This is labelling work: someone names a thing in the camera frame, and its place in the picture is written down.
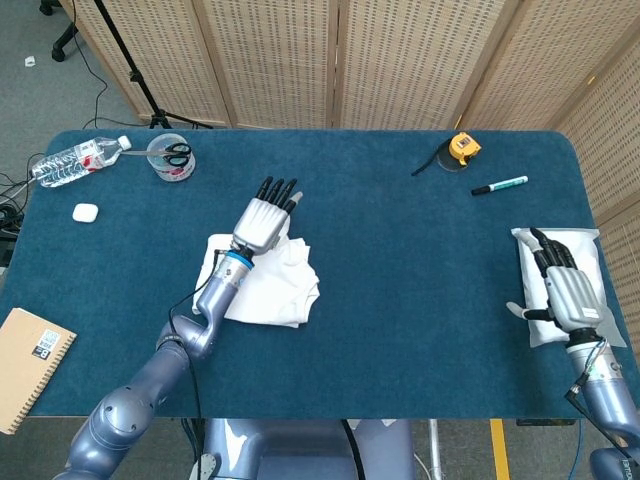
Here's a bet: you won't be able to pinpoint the green white marker pen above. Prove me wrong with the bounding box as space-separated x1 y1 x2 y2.
470 175 530 197

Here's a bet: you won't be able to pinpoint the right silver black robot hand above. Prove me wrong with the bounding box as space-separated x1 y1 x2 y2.
505 227 606 346

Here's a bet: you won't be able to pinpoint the blue carpet table cover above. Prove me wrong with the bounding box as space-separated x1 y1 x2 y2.
0 129 640 421

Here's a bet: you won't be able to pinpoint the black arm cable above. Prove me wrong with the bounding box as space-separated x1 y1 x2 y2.
168 249 236 480
563 384 631 451

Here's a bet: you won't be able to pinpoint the bagged white cloth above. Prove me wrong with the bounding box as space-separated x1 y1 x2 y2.
510 227 628 350

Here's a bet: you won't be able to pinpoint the black-handled scissors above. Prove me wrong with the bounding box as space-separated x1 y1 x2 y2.
119 142 193 167

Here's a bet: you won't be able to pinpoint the yellow tape measure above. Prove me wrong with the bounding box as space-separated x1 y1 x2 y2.
411 131 483 177

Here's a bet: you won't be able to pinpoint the clear plastic water bottle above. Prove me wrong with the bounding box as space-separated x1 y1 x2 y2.
30 134 133 189

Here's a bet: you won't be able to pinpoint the clear round plastic tub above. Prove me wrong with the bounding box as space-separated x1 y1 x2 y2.
146 132 197 184

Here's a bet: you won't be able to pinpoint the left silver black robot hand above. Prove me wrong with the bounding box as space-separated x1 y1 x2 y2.
230 176 305 255

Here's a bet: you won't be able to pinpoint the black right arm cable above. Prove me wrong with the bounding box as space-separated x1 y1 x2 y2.
563 384 631 451

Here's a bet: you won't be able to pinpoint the black office chair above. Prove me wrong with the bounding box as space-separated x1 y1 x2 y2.
39 0 80 63

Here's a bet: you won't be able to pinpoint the black tripod stand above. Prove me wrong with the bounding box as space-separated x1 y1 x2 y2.
92 0 214 130

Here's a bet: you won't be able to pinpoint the brown spiral notebook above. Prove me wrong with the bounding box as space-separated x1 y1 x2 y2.
0 307 78 435

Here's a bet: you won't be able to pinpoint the blue-grey robot torso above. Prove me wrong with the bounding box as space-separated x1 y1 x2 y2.
192 417 416 480

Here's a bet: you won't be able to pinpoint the white metal post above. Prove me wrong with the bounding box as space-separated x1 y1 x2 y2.
428 418 444 480

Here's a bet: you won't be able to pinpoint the white short-sleeved T-shirt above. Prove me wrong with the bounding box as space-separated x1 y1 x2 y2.
194 233 321 330

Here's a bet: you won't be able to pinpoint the black floor cable bundle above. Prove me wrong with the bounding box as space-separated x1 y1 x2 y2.
0 169 31 261

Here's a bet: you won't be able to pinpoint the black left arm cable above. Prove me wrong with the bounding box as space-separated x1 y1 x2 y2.
168 249 236 480

